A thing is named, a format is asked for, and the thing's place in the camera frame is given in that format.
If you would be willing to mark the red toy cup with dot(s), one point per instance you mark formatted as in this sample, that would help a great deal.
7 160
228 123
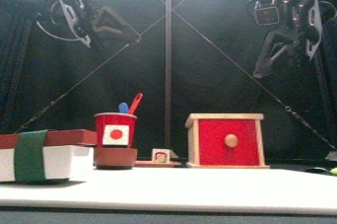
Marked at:
99 126

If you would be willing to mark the red drawer with wooden knob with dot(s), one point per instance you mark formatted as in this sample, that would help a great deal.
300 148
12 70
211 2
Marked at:
215 149

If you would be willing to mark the wooden box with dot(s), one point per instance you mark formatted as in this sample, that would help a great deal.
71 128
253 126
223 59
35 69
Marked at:
192 142

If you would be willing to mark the vertical metal frame pole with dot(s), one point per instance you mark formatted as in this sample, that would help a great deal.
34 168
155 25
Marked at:
168 70

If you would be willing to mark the blue toy spoon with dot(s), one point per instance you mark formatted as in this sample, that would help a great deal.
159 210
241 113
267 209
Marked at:
123 108

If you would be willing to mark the light wooden tray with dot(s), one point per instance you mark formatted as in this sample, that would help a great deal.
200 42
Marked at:
147 164

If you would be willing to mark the yellow-green object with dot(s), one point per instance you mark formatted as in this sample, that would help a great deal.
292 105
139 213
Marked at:
333 171

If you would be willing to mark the toy nigiri sushi green band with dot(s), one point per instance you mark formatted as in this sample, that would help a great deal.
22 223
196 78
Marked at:
66 164

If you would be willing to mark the toy maki sushi roll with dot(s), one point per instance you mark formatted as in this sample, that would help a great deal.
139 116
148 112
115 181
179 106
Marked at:
116 135

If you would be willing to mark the white plastic cutting board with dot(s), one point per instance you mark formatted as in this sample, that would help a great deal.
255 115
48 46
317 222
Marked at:
197 191

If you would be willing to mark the red toy spoon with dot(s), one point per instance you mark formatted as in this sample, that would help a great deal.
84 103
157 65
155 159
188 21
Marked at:
135 103

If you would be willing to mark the small white picture cube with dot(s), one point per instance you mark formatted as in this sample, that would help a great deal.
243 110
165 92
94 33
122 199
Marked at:
161 156

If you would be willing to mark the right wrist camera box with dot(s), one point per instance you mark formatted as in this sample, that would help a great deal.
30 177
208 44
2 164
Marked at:
267 14

